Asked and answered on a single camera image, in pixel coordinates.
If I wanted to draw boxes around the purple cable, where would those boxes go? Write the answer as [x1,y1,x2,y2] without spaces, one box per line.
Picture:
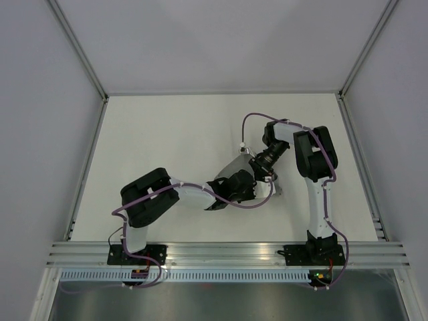
[60,179,275,295]
[240,112,350,292]

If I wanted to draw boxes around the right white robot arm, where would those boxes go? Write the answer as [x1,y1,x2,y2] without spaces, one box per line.
[249,120,343,265]

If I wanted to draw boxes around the right aluminium frame post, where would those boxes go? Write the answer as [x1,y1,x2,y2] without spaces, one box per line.
[337,0,402,100]

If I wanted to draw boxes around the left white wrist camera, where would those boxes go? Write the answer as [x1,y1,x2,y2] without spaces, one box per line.
[254,179,278,199]

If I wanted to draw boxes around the grey cloth napkin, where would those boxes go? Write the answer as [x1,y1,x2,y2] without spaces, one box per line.
[213,152,284,197]

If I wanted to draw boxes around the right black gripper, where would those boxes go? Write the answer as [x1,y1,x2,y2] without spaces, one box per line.
[248,140,288,185]

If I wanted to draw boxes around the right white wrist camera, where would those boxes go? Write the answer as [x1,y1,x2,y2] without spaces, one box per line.
[239,142,255,158]

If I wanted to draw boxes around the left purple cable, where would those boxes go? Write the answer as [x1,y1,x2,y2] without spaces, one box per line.
[60,179,275,295]

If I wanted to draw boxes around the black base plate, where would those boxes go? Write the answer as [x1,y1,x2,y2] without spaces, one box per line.
[107,244,167,266]
[276,245,345,267]

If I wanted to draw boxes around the left aluminium frame post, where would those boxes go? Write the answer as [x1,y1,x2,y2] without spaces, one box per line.
[45,0,110,103]

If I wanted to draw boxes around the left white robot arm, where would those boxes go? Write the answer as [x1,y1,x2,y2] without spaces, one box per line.
[120,168,256,265]

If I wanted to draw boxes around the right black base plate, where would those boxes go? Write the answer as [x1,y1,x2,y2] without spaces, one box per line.
[276,245,345,267]

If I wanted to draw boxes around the white slotted cable duct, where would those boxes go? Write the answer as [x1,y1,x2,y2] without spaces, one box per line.
[60,269,310,283]

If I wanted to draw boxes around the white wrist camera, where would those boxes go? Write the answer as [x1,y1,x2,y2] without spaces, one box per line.
[254,179,278,199]
[239,142,255,158]

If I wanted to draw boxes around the aluminium frame post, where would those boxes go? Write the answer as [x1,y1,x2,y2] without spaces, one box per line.
[45,0,110,103]
[337,0,402,100]

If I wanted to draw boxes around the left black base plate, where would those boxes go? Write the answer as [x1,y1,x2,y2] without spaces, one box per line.
[107,244,167,266]

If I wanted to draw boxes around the aluminium mounting rail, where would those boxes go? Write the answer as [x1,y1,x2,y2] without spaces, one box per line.
[45,241,410,270]

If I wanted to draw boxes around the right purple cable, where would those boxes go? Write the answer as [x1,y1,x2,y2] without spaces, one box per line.
[240,112,350,292]

